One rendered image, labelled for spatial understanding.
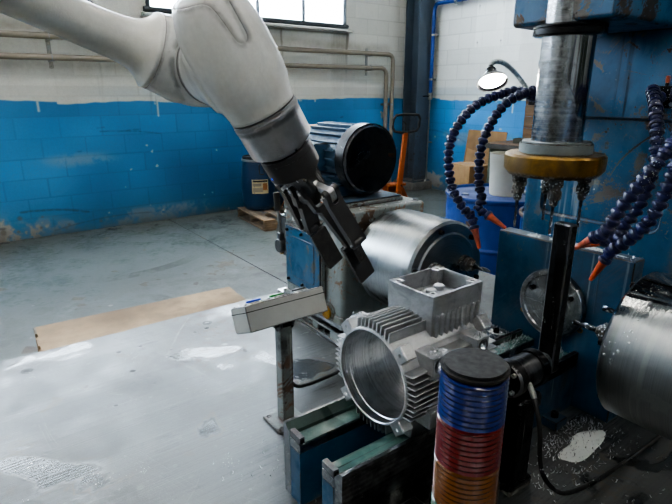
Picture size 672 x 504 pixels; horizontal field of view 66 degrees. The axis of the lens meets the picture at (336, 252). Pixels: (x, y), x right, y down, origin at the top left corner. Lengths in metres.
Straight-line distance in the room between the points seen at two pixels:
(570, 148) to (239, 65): 0.62
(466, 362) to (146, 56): 0.55
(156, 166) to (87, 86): 1.07
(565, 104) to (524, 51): 6.27
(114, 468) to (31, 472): 0.14
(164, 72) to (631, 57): 0.88
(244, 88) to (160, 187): 5.78
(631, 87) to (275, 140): 0.77
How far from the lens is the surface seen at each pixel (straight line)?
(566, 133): 1.04
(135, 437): 1.15
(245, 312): 0.95
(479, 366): 0.48
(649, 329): 0.89
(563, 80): 1.03
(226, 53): 0.64
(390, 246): 1.20
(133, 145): 6.27
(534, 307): 1.22
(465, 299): 0.87
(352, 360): 0.91
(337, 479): 0.80
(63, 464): 1.13
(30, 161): 6.09
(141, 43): 0.77
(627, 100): 1.22
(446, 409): 0.49
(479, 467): 0.51
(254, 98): 0.65
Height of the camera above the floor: 1.44
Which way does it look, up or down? 17 degrees down
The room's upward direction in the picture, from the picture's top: straight up
